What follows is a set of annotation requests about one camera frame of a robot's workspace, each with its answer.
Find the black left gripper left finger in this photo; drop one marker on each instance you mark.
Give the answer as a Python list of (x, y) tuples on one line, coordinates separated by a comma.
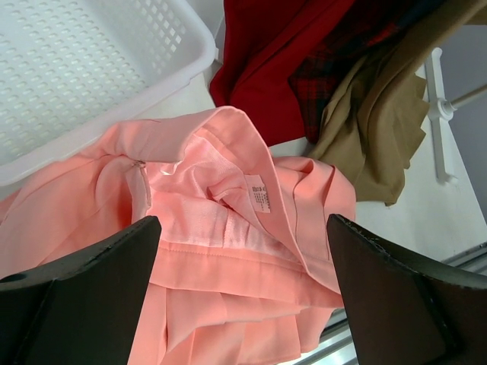
[(83, 308)]

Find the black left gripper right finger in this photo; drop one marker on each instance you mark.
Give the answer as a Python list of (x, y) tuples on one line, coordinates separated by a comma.
[(411, 304)]

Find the pink pleated skirt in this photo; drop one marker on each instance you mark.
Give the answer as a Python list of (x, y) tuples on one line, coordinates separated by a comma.
[(243, 272)]

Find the tan brown skirt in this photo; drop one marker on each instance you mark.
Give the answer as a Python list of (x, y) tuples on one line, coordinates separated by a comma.
[(372, 125)]

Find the red black plaid skirt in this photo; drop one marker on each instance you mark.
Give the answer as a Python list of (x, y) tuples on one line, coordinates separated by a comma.
[(318, 76)]

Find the white metal clothes rack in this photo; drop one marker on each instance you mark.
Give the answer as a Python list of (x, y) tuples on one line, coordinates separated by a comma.
[(441, 112)]

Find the white perforated plastic basket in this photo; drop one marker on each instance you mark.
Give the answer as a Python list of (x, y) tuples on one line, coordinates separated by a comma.
[(71, 69)]

